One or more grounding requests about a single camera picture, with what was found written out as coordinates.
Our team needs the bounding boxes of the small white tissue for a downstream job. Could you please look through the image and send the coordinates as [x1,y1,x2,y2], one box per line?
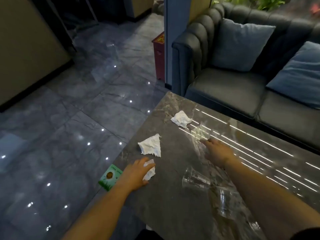
[142,159,156,181]

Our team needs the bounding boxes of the green leafy plants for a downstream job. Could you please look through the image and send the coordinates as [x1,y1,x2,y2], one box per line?
[212,0,286,11]

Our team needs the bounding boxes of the green printed card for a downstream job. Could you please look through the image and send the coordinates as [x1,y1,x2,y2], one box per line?
[98,164,124,192]

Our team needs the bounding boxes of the triangular crumpled white tissue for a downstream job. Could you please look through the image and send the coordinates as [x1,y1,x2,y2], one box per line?
[138,133,162,157]

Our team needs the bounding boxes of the dark blue leather sofa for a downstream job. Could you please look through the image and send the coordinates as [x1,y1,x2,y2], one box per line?
[171,2,320,155]

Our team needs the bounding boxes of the grey-blue square cushion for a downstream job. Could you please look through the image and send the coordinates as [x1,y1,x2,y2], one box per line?
[210,18,276,73]

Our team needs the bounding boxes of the black sleeve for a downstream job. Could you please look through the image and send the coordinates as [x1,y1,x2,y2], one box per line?
[289,227,320,240]

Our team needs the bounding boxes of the person's left hand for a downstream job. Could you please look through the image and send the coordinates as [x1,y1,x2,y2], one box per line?
[117,157,156,193]

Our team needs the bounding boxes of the person's right hand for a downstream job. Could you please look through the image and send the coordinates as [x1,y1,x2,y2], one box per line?
[201,138,236,169]

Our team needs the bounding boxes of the red wooden cabinet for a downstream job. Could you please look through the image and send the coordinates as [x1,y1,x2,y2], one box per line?
[151,31,165,82]

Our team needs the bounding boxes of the person's left forearm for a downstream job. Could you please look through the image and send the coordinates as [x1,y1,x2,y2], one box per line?
[62,183,130,240]

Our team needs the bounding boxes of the person's right forearm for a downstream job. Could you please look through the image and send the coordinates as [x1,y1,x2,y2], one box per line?
[223,157,320,240]

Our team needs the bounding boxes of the flat crumpled white tissue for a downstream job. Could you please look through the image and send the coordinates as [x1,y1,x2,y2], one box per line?
[170,110,193,129]

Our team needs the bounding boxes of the bright blue square cushion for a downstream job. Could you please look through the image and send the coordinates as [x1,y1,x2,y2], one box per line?
[265,41,320,109]

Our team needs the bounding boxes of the clear plastic cup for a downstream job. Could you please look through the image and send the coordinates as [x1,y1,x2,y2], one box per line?
[214,187,242,220]
[182,167,212,190]
[191,125,211,143]

